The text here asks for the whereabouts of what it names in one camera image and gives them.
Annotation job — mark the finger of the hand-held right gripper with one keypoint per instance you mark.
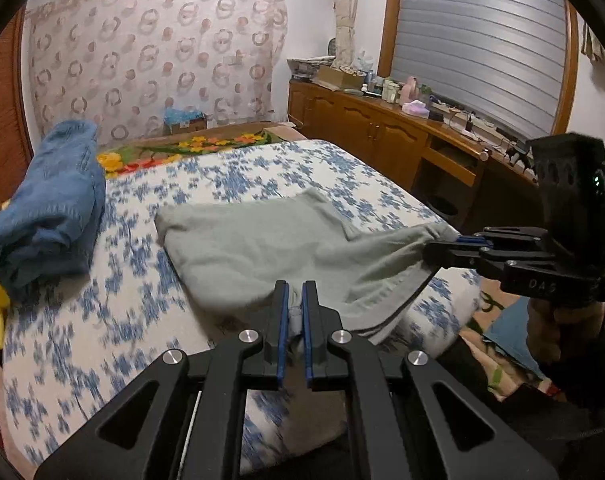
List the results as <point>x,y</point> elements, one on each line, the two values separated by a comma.
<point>512,235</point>
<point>472,256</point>

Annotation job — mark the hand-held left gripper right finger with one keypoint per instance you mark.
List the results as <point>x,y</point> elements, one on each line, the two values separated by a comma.
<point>308,332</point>

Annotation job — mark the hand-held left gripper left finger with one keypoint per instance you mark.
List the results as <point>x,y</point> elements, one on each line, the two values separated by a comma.
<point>281,332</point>

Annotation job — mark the grey pants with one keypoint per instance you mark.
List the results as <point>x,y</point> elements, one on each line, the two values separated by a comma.
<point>282,255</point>

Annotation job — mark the person's right forearm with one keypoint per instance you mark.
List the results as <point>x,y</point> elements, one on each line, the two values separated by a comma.
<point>589,385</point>

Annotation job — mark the person's right hand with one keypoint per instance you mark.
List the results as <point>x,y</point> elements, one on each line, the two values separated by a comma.
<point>562,327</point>

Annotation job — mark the black waste bin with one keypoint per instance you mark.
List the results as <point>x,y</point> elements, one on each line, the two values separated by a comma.
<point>445,206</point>

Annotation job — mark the printed colourful cloth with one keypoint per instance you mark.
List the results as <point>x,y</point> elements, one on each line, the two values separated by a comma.
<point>502,330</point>

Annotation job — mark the blue floral bedsheet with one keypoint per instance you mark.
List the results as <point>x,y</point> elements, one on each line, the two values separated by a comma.
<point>132,320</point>

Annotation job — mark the pink tissue box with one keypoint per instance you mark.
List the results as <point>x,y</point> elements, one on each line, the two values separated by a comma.
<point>415,109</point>

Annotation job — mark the wooden cabinet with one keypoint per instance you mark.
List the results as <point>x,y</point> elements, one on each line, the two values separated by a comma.
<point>372,130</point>

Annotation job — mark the pink bottle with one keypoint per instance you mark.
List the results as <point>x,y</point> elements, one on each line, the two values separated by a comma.
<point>409,90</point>

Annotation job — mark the white jar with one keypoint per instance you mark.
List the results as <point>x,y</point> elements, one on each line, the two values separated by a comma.
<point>391,91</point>

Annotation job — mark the colourful flower blanket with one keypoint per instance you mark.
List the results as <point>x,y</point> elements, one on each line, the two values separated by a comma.
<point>192,147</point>

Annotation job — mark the open cardboard box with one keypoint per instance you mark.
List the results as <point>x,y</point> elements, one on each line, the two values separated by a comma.
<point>340,79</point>

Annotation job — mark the cardboard box with blue cloth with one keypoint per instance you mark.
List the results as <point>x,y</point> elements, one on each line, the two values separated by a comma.
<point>185,121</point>

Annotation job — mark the stack of papers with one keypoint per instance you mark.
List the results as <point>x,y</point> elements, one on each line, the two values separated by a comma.
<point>307,67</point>

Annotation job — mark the folded blue jeans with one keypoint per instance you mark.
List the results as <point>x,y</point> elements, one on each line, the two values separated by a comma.
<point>47,210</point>

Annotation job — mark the tied beige curtain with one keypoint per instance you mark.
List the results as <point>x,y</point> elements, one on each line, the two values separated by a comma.
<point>345,15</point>

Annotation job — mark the brown louvred wooden wardrobe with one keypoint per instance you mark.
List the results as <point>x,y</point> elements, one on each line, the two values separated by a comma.
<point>2,90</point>

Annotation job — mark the circle patterned wall curtain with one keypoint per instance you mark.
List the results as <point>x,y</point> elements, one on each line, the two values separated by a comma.
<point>147,50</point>

